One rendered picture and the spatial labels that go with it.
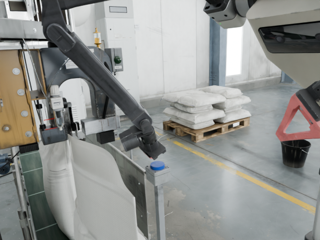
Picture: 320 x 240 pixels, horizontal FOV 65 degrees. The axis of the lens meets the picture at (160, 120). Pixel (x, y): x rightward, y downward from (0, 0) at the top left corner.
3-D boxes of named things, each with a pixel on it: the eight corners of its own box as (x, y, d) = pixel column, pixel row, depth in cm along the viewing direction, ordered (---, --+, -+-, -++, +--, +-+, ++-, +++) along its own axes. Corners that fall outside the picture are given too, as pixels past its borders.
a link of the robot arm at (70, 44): (57, 18, 58) (57, 11, 67) (39, 34, 59) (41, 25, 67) (157, 125, 84) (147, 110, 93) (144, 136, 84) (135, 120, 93)
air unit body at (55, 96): (70, 129, 86) (64, 85, 82) (56, 132, 84) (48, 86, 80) (67, 126, 90) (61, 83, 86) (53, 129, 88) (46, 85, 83)
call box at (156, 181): (171, 180, 106) (170, 167, 104) (155, 186, 102) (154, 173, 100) (161, 173, 112) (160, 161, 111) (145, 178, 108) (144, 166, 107)
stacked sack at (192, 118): (226, 118, 381) (227, 108, 377) (194, 127, 346) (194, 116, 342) (207, 113, 415) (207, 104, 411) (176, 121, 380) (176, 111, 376)
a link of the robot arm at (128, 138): (148, 118, 82) (141, 106, 89) (116, 133, 81) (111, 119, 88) (158, 144, 89) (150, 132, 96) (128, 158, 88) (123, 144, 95)
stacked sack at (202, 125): (215, 125, 380) (216, 118, 377) (193, 131, 358) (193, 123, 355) (188, 116, 434) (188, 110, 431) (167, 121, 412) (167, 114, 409)
